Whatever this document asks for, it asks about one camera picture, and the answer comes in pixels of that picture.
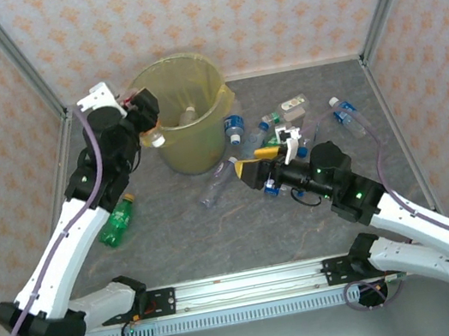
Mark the beige label clear bottle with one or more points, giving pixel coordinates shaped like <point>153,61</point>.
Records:
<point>295,107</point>

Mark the aluminium table side rail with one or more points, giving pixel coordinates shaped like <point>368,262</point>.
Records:
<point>63,140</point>
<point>385,104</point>

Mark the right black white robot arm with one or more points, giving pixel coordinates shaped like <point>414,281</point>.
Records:
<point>426,224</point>

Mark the crushed clear bottle blue cap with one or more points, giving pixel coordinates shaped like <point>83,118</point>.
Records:
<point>252,141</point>

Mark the yellow trash bin with liner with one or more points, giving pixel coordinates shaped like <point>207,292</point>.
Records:
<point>226,93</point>

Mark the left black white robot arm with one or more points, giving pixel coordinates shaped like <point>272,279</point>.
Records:
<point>51,272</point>

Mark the clear slim bottle white cap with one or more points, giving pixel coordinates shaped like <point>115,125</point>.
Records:
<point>215,187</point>

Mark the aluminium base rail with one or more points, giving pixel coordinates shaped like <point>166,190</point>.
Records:
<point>250,289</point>

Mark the red label plastic bottle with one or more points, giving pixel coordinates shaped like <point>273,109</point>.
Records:
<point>156,139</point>

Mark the aluminium table end rail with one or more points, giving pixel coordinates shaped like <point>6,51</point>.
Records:
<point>298,66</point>

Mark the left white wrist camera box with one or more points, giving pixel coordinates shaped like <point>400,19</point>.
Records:
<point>101,96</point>

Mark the clear slim bottle blue cap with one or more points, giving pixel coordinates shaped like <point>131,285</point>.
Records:
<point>310,126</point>

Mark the small green label clear bottle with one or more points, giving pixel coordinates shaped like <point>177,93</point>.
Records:
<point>272,118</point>

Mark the blue label bottle white cap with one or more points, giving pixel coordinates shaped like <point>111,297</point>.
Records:
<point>346,116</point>

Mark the short blue label water bottle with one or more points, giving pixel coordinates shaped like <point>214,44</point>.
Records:
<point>233,125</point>

